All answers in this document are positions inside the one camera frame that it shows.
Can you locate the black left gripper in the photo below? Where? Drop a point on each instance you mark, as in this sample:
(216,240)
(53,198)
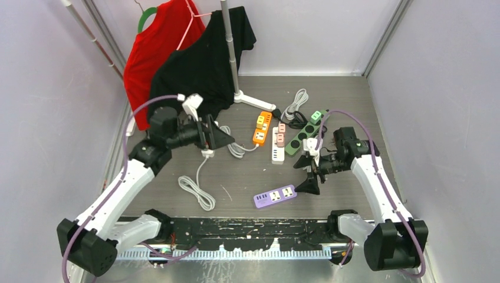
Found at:
(210,137)

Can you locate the red t-shirt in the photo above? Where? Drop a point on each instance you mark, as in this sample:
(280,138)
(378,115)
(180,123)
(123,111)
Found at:
(154,45)

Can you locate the black t-shirt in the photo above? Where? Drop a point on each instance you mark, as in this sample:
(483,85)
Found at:
(204,67)

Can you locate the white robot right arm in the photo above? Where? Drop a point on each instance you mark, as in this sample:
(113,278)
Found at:
(394,239)

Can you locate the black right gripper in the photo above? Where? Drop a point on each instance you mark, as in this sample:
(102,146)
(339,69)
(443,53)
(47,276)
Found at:
(309,186)

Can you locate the dark green power strip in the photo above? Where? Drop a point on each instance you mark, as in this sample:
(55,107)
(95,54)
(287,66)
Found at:
(309,130)

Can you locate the pink clothes hanger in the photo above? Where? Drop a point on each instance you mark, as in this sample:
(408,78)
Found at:
(192,17)

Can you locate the light green plug adapter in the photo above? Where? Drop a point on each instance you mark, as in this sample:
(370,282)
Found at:
(315,117)

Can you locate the orange power strip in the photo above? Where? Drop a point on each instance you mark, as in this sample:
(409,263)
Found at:
(261,130)

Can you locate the white power strip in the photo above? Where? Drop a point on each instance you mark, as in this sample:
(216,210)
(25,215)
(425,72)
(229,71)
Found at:
(278,144)
(208,153)

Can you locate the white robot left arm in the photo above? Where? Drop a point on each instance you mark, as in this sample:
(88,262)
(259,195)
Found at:
(93,241)

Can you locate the green clothes hanger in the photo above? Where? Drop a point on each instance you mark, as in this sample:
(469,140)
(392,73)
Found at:
(146,14)

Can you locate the purple power strip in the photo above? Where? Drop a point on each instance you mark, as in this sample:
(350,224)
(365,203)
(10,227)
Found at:
(274,196)

